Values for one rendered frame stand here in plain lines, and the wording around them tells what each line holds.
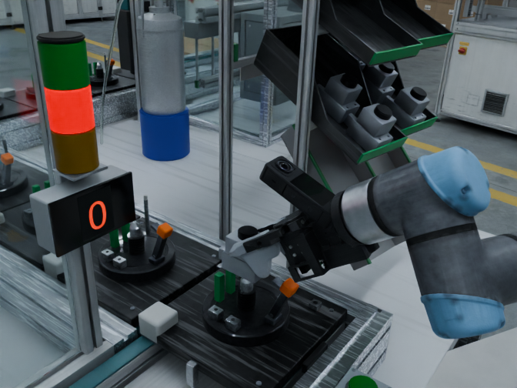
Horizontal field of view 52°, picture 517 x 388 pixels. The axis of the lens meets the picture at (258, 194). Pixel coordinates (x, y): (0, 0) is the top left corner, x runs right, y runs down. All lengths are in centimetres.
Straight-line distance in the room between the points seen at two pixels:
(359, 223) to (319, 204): 7
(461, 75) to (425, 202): 454
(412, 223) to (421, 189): 4
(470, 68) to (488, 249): 448
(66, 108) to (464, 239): 45
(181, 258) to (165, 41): 79
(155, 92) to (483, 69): 374
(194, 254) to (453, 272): 57
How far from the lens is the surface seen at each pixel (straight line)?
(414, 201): 58
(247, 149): 180
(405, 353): 101
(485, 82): 501
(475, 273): 58
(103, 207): 68
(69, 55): 61
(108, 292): 94
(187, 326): 85
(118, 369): 83
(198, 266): 98
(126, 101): 212
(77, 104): 62
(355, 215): 62
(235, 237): 77
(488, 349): 107
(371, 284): 116
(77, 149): 64
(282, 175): 67
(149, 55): 163
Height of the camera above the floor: 152
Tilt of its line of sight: 26 degrees down
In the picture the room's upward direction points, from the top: 2 degrees clockwise
